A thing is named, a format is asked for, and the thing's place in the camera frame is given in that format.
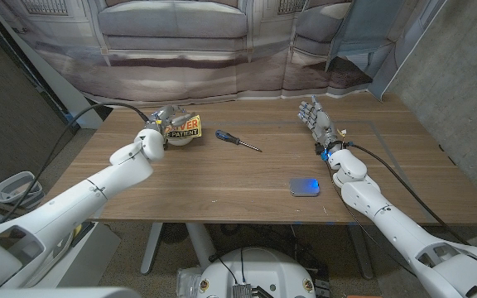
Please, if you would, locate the white bowl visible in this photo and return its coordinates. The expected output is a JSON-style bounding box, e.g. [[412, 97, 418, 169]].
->
[[166, 136, 194, 147]]

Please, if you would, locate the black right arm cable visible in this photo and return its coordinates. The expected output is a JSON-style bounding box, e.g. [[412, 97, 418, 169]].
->
[[344, 142, 470, 245]]

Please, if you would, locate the white metal table leg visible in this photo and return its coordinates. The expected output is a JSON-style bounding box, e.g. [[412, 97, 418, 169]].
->
[[348, 225, 375, 281], [140, 222, 219, 276]]

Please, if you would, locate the small grey metal tin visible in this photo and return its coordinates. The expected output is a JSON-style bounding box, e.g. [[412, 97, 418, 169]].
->
[[289, 177, 320, 197]]

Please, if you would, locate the printed room backdrop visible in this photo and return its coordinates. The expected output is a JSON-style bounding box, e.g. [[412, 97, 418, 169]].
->
[[0, 0, 449, 109]]

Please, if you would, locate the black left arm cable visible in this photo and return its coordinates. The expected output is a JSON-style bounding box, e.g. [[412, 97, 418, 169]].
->
[[0, 102, 151, 224]]

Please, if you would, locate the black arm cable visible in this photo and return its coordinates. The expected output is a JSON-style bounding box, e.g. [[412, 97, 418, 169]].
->
[[344, 142, 470, 245], [0, 102, 151, 224]]

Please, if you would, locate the white robot torso base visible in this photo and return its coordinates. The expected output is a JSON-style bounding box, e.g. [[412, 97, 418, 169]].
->
[[196, 247, 317, 298]]

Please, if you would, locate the blue black handled screwdriver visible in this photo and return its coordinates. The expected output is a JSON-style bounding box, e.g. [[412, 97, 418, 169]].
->
[[214, 129, 263, 153]]

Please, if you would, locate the grey plastic bucket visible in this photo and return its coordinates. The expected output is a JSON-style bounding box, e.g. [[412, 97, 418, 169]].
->
[[0, 171, 45, 210]]

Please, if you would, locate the clear plastic container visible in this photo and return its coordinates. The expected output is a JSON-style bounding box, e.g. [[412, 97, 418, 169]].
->
[[176, 267, 202, 298]]

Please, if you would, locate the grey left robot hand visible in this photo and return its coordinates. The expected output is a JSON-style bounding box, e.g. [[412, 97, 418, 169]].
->
[[143, 103, 196, 144]]

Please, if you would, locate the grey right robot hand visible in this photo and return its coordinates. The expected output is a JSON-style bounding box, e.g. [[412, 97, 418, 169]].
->
[[297, 94, 344, 153]]

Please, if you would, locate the yellow black bumper sticker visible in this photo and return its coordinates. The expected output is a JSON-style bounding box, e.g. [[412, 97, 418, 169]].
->
[[163, 114, 203, 140]]

